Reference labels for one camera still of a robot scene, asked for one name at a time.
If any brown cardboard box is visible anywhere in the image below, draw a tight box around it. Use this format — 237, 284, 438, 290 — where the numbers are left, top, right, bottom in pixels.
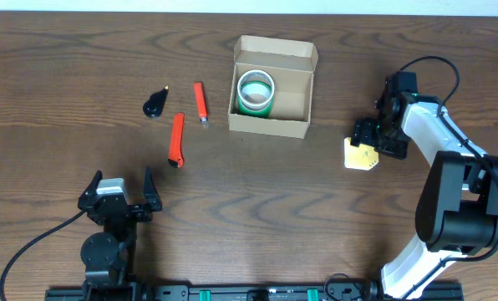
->
228, 35, 318, 139

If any black mounting rail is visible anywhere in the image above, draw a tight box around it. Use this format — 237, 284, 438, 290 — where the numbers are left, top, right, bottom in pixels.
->
43, 282, 465, 301

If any white tape roll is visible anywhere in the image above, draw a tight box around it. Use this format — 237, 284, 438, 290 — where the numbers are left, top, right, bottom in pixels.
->
236, 69, 276, 111

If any yellow sticky note pad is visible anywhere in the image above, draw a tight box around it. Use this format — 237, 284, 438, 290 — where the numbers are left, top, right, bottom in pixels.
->
343, 137, 379, 171

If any green tape roll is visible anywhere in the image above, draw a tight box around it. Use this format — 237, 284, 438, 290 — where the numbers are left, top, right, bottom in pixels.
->
237, 81, 274, 118

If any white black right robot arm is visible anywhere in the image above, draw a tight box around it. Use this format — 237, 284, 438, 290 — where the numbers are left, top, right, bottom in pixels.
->
345, 70, 498, 300

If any red stapler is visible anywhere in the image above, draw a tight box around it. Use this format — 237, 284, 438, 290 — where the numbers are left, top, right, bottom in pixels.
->
193, 82, 208, 123

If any black teardrop tape dispenser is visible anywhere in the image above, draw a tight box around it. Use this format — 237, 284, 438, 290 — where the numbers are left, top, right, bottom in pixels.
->
143, 85, 169, 119

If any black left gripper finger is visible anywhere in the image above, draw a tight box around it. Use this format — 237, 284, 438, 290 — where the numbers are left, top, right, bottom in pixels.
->
78, 171, 103, 209
143, 166, 162, 211

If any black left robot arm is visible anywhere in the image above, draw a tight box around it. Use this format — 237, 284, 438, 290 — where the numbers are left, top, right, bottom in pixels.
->
78, 168, 162, 300

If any red utility knife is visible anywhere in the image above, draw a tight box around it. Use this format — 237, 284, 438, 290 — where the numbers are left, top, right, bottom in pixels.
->
168, 112, 185, 168

